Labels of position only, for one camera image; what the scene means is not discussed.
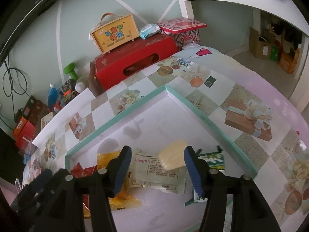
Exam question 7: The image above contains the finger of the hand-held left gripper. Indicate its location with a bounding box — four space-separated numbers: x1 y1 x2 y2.
23 168 53 194

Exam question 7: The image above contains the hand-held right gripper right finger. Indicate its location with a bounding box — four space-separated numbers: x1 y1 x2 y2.
184 146 282 232

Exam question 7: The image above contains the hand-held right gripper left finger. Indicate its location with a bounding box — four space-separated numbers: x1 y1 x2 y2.
42 145 132 232

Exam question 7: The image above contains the green and white snack packet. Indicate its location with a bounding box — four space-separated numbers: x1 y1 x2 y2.
185 145 226 206

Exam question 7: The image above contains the yellow snack packet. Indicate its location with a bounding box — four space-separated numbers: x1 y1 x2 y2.
83 150 143 217

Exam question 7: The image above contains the round pastry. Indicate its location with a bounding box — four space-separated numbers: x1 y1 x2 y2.
158 139 187 171

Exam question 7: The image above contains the red snack packet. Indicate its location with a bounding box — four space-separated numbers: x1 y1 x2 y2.
70 162 98 178

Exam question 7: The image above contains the white tray with teal rim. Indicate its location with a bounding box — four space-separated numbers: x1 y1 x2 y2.
65 85 258 232

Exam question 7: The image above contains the clear plastic box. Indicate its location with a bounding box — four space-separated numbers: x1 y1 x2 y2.
19 136 39 161

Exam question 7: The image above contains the red gift box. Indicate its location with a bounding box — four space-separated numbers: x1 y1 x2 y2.
15 100 50 151

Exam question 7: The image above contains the orange carton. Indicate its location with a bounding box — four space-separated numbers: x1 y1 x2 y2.
13 96 37 138

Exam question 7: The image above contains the white card pack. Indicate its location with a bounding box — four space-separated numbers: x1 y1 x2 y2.
41 112 54 130

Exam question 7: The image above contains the blue plastic bottle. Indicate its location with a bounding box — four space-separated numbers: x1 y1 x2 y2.
48 83 58 112

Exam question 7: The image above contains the pile of small toys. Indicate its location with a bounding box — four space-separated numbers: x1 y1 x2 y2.
54 78 79 109

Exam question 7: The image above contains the clear plastic bottle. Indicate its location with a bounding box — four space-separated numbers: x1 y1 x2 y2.
75 76 91 93

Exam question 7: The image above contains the green dumbbell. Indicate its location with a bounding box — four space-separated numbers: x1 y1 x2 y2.
63 63 79 81

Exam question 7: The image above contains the long red box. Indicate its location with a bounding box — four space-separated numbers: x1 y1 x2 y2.
90 34 179 96

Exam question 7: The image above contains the brown cardboard box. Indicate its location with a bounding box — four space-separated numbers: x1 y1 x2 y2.
249 26 276 60

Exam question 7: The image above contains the green paper bag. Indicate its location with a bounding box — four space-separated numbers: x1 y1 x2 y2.
269 45 282 62

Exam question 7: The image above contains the orange cardboard box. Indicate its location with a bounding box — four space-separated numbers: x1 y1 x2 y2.
279 48 301 74

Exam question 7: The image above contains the blue wet wipes pack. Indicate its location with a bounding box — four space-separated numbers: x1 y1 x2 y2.
139 24 161 40

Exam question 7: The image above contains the red patterned tin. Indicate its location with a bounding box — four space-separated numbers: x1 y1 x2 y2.
156 18 207 51

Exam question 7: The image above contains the black cable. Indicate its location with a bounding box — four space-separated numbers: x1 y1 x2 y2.
0 60 27 131

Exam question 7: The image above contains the yellow gift box with handle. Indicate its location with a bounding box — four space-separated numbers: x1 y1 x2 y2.
89 13 141 54

